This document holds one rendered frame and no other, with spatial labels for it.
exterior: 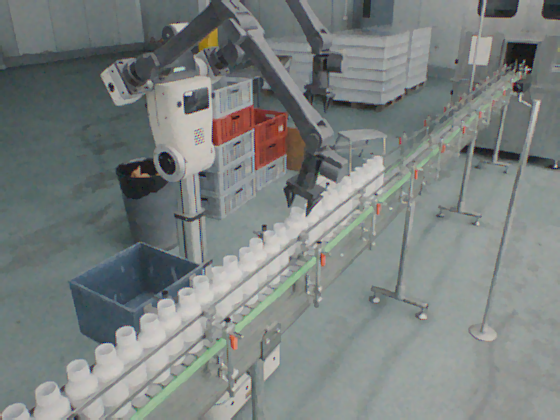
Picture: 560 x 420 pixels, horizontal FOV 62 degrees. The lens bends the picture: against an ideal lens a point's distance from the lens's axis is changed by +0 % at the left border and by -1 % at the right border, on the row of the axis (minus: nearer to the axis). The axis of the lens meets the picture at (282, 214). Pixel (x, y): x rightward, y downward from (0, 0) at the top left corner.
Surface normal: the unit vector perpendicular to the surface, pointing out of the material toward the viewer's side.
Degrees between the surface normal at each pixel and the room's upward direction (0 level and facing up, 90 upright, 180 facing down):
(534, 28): 90
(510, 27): 90
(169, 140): 100
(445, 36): 90
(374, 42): 91
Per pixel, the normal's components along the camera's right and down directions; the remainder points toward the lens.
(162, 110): -0.54, 0.36
